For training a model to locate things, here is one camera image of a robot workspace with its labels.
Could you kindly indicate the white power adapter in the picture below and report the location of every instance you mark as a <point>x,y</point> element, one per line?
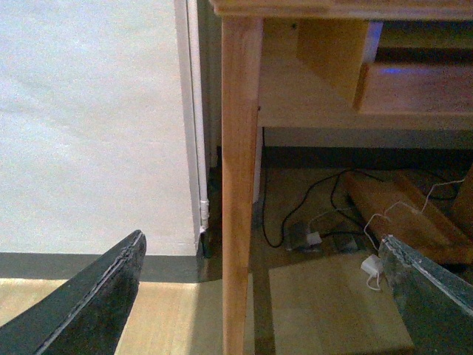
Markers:
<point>372,266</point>

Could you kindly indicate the wooden keyboard tray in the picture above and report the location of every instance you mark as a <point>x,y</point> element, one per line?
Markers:
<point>394,89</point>

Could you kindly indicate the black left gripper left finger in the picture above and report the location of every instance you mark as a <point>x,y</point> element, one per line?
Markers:
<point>87,314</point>

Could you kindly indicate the white wall pipe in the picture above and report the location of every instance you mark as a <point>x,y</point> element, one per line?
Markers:
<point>194,49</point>

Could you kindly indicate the wooden plank on floor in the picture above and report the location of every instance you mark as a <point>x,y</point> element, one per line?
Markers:
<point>398,208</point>

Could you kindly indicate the wooden desk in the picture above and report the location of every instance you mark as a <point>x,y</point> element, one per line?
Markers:
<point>242,32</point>

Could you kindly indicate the power strip on floor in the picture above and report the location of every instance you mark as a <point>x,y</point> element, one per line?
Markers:
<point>299,237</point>

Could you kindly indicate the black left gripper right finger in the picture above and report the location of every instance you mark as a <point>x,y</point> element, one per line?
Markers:
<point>435,304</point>

